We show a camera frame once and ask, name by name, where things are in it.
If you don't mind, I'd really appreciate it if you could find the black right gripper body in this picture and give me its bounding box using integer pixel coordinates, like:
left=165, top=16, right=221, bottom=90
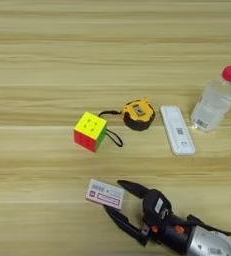
left=140, top=214, right=195, bottom=254

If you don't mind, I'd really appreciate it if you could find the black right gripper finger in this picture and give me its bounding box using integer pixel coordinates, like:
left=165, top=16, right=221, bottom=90
left=103, top=205, right=148, bottom=246
left=116, top=179, right=151, bottom=200

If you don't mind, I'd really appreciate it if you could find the small white red box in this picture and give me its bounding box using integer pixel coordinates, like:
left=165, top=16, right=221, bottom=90
left=85, top=178, right=125, bottom=210

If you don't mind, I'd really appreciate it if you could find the white rectangular remote device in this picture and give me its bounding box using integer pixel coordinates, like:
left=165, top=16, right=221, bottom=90
left=159, top=105, right=197, bottom=157

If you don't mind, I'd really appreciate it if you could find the yellow black tape measure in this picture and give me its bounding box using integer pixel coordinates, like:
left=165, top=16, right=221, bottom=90
left=97, top=97, right=156, bottom=148

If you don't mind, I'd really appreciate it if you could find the colourful puzzle cube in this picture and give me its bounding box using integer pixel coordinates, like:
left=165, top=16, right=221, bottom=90
left=73, top=111, right=109, bottom=153

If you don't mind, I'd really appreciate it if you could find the clear bottle red cap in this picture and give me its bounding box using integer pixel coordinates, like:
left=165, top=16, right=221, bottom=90
left=190, top=65, right=231, bottom=134

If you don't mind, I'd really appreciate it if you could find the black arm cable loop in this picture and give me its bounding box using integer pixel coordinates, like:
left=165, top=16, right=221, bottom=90
left=186, top=214, right=231, bottom=240

